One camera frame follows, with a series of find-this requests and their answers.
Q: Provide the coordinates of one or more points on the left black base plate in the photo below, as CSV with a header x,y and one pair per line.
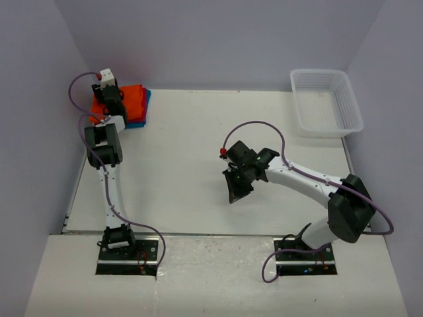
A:
x,y
141,252

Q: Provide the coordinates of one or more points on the white plastic basket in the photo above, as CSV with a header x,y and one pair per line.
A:
x,y
325,103

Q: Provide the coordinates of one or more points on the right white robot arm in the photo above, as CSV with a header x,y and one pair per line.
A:
x,y
346,199

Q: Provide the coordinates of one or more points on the folded blue t shirt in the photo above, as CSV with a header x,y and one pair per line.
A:
x,y
143,120

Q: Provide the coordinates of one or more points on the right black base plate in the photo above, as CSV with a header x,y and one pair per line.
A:
x,y
298,251

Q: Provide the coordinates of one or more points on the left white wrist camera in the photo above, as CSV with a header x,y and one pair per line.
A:
x,y
107,78

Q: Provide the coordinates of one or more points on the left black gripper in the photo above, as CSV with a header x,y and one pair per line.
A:
x,y
108,94

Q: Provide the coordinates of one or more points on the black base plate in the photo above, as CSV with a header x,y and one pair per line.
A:
x,y
298,251
141,252

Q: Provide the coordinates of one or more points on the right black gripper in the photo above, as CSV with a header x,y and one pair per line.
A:
x,y
238,180

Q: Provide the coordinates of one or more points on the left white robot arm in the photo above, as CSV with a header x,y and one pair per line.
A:
x,y
105,154

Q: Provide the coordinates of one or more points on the folded red t shirt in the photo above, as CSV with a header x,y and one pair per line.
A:
x,y
143,109

